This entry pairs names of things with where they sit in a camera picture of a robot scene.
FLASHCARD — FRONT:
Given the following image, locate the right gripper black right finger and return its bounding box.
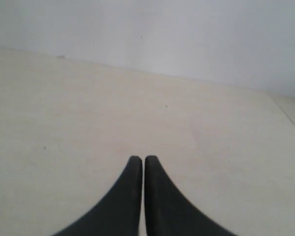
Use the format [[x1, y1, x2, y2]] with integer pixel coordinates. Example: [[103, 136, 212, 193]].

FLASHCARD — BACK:
[[144, 155, 234, 236]]

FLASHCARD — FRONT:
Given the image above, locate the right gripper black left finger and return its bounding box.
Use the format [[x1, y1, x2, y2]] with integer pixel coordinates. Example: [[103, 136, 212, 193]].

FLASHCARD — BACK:
[[55, 156, 143, 236]]

